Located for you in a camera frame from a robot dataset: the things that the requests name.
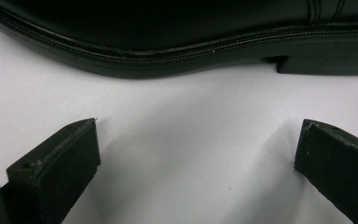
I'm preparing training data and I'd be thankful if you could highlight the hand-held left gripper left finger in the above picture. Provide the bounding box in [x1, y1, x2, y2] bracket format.
[0, 117, 102, 224]

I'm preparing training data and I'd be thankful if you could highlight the black leather shoe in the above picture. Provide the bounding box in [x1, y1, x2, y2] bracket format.
[0, 0, 358, 79]

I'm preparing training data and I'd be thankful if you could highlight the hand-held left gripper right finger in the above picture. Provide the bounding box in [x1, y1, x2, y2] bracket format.
[294, 119, 358, 224]

